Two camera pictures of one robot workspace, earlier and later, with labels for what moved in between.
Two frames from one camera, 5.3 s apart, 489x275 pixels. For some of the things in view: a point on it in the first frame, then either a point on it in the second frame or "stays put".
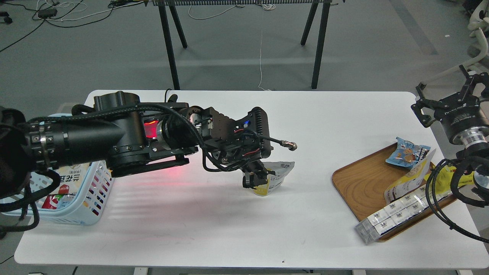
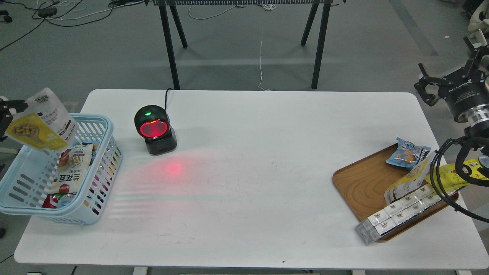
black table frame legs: [165, 20] stays put
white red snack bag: [73, 178] stays put
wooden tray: [362, 184] stays put
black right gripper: [458, 112] → [466, 90]
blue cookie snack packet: [408, 154] stays put
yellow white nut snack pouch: [282, 169] → [44, 123]
